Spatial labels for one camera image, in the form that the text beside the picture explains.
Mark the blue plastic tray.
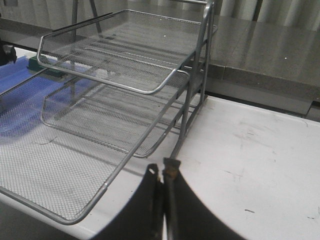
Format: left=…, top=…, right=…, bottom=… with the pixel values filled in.
left=0, top=57, right=97, bottom=138

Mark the thin wire scrap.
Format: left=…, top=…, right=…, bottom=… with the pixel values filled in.
left=32, top=136, right=57, bottom=145

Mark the green electrical module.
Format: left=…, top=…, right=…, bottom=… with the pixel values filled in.
left=27, top=56, right=66, bottom=78

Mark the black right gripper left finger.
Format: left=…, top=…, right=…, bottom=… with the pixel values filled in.
left=92, top=163, right=164, bottom=240

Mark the silver mesh top tray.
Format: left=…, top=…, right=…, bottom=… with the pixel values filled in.
left=36, top=9, right=206, bottom=95

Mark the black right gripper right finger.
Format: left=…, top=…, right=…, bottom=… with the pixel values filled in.
left=162, top=157, right=244, bottom=240

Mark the silver metal rack frame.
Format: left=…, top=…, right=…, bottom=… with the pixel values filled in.
left=71, top=0, right=218, bottom=161

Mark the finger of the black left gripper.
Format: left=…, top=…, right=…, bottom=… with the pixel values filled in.
left=0, top=40, right=17, bottom=66

